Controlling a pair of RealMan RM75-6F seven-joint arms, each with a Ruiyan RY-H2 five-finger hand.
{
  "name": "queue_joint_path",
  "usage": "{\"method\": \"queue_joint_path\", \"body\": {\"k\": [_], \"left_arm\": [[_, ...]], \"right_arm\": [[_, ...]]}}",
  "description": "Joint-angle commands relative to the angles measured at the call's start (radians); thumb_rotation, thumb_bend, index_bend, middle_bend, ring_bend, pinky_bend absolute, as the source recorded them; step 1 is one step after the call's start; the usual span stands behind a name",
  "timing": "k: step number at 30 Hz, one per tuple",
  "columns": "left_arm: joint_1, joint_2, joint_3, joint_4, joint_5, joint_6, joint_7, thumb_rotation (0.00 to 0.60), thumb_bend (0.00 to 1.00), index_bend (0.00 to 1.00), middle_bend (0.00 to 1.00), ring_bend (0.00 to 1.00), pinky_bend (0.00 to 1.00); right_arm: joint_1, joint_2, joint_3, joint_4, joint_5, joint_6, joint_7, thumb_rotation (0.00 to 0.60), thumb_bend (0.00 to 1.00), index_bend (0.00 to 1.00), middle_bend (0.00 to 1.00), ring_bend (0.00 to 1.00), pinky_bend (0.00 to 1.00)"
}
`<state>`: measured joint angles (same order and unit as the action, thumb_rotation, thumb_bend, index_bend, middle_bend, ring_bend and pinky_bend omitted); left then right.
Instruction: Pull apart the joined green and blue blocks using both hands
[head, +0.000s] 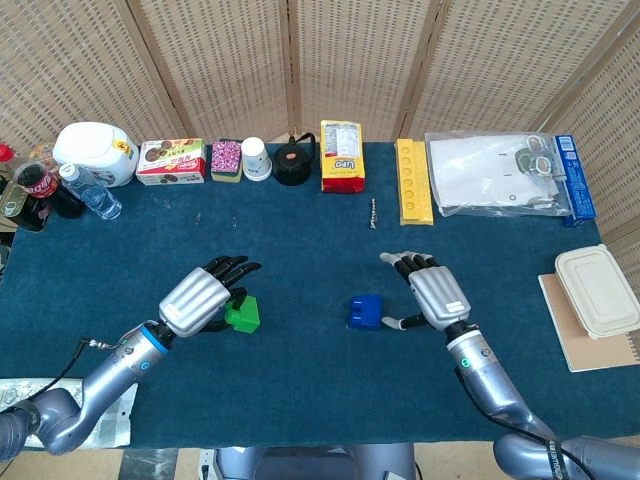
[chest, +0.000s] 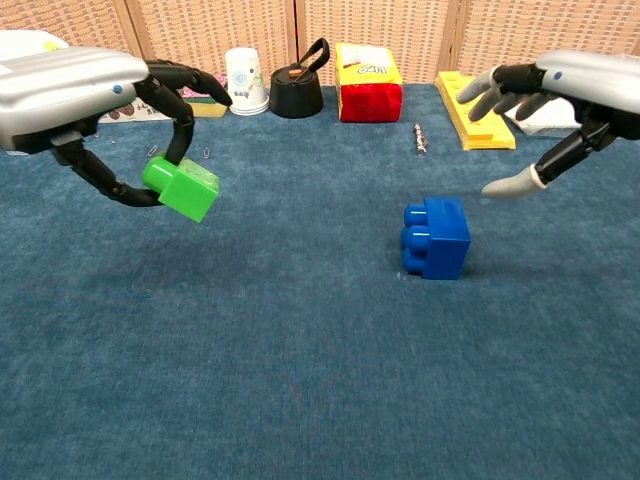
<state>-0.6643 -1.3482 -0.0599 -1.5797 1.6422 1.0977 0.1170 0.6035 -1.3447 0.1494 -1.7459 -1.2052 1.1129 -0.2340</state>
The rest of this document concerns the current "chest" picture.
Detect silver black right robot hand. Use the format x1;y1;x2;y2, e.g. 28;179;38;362
456;48;640;201

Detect clear plastic bag white paper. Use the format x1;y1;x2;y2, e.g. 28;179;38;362
503;95;584;137

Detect black lid with loop handle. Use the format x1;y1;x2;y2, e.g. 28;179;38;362
268;36;332;120

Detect cookie box white red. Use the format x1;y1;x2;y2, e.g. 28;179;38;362
96;96;174;124

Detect green toy block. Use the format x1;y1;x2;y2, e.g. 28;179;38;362
141;155;222;225

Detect yellow board with round holes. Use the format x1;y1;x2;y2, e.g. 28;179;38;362
433;69;518;152

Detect blue table cloth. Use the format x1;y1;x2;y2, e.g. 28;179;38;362
0;82;640;480

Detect white plastic jug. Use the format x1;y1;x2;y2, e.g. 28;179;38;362
0;29;71;62

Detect pink patterned yellow sponge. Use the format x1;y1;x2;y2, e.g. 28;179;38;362
179;73;231;119

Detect woven folding screen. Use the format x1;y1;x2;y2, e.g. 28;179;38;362
0;0;640;87

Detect blue toy block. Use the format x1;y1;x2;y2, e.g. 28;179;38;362
400;196;473;282

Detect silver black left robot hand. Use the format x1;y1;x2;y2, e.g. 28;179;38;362
0;47;234;209

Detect yellow red Lipo snack pack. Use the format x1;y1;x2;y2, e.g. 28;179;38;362
334;41;405;124

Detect white paper cup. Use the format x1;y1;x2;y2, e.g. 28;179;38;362
224;46;271;118

